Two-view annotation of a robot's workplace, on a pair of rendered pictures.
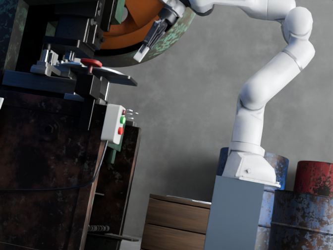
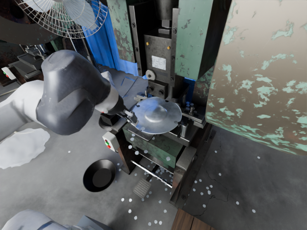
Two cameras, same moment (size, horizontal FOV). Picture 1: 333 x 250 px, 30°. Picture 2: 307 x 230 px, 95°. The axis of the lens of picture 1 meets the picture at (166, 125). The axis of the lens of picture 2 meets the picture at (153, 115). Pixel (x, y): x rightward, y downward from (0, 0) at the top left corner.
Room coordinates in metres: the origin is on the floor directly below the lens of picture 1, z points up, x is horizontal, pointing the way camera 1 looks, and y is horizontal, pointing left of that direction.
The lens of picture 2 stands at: (2.71, -0.20, 1.36)
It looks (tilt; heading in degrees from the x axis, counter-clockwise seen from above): 46 degrees down; 114
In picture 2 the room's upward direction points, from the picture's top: 4 degrees counter-clockwise
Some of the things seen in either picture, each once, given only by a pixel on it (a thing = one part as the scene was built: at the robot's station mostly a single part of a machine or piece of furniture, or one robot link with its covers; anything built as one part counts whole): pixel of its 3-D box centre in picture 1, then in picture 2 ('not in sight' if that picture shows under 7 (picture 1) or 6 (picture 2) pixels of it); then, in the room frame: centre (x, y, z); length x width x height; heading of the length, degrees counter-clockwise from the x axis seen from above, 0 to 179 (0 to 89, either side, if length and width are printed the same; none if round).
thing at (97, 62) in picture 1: (89, 70); not in sight; (2.16, 0.30, 0.72); 0.07 x 0.06 x 0.08; 77
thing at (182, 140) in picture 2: (60, 94); (166, 112); (2.53, 0.45, 0.68); 0.45 x 0.30 x 0.06; 167
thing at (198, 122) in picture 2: not in sight; (192, 113); (2.69, 0.41, 0.76); 0.17 x 0.06 x 0.10; 167
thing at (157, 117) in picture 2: (94, 73); (156, 113); (2.50, 0.33, 0.78); 0.29 x 0.29 x 0.01
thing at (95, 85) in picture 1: (85, 100); (111, 122); (2.18, 0.30, 0.62); 0.10 x 0.06 x 0.20; 167
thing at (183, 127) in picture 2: (105, 90); (183, 129); (2.67, 0.29, 0.75); 0.03 x 0.03 x 0.10; 77
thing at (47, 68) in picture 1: (48, 65); (145, 95); (2.37, 0.49, 0.76); 0.17 x 0.06 x 0.10; 167
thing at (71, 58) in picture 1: (70, 56); not in sight; (2.53, 0.44, 0.84); 0.05 x 0.03 x 0.04; 167
